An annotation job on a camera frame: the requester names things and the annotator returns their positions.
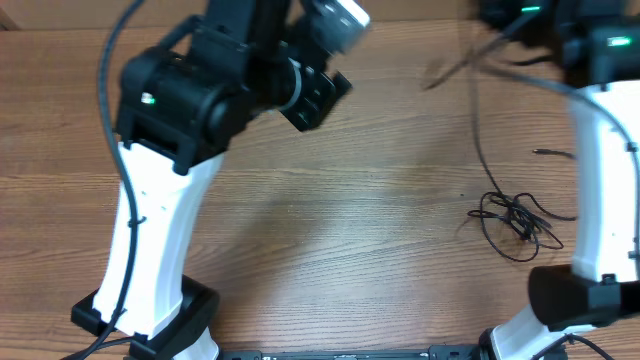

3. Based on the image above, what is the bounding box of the black usb cable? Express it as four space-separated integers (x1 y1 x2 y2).
422 19 579 264

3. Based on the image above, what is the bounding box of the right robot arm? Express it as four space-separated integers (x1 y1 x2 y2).
478 1 639 359

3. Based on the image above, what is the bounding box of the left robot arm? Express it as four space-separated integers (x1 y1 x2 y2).
71 0 371 359

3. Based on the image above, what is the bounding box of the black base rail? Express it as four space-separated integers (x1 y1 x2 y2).
218 345 489 360

